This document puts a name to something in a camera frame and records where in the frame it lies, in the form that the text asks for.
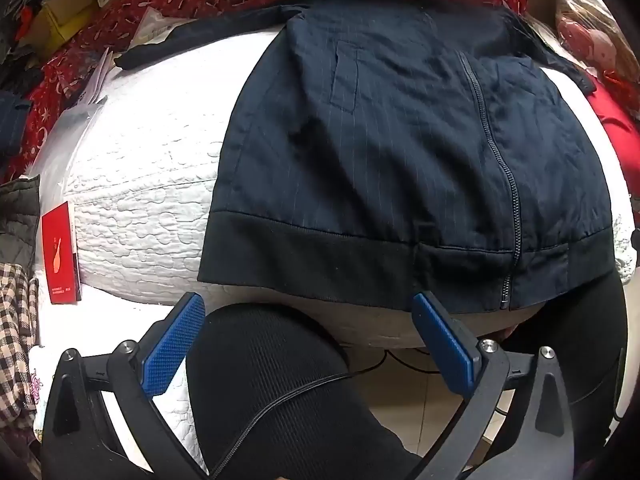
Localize dark quilted garment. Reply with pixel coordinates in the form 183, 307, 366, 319
0, 175, 42, 267

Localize pink doll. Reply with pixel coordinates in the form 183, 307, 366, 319
554, 0, 632, 82

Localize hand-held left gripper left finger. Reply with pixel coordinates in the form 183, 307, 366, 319
40, 291, 212, 480

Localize white paper sheet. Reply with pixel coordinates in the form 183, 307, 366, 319
131, 9, 174, 44

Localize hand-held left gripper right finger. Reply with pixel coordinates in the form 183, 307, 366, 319
411, 290, 574, 480

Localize thin black cable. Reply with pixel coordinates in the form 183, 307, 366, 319
207, 370, 357, 480

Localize black knit legs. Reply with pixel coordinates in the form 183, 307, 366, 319
185, 302, 427, 480

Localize white quilted mattress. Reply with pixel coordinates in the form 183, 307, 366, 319
27, 27, 640, 477

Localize yellow cardboard box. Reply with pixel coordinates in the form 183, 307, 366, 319
29, 0, 102, 47

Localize brown checked cloth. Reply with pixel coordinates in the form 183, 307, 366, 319
0, 260, 45, 442

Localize red cushion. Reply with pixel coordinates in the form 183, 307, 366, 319
584, 72, 640, 162

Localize red flat box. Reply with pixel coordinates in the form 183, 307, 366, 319
41, 200, 84, 305

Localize person's right leg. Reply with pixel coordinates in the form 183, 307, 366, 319
492, 259, 629, 463

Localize navy pinstriped zip jacket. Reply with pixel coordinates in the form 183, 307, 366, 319
116, 0, 617, 317

